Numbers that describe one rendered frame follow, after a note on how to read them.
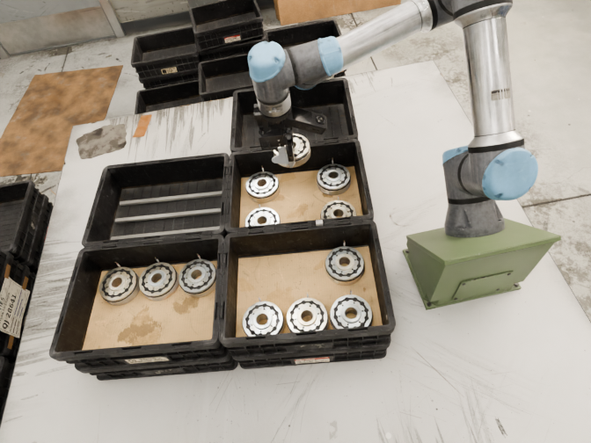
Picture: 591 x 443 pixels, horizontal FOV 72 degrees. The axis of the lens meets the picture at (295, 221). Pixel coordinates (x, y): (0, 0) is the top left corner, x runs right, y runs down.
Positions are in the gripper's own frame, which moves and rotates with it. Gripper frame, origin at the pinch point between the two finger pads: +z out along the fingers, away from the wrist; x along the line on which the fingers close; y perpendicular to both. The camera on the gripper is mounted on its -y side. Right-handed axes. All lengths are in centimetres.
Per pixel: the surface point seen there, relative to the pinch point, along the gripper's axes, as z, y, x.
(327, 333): 1.0, -4.8, 48.0
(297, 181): 17.8, 0.1, -3.4
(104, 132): 36, 81, -49
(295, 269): 13.8, 2.4, 27.5
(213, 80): 78, 48, -118
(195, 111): 38, 42, -57
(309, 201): 16.7, -3.0, 5.0
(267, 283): 13.3, 10.0, 31.0
